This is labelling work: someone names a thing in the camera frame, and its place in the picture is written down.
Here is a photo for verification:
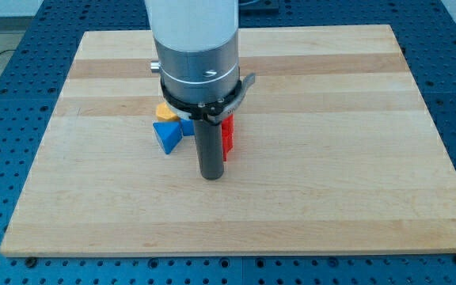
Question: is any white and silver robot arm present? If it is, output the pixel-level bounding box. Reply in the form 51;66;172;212
145;0;239;104

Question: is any red block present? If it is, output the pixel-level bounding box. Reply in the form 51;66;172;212
221;115;234;162

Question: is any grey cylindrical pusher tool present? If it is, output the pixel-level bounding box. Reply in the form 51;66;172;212
193;120;224;180

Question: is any blue block behind tool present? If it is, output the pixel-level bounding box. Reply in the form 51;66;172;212
180;119;195;136

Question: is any blue triangular block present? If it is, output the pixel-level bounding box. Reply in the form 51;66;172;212
153;122;182;154

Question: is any yellow block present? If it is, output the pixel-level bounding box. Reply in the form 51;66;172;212
155;102;181;122

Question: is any light wooden board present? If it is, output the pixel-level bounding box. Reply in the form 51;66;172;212
0;25;456;257

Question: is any black clamp ring with lever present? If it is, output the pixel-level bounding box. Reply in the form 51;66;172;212
159;72;257;126

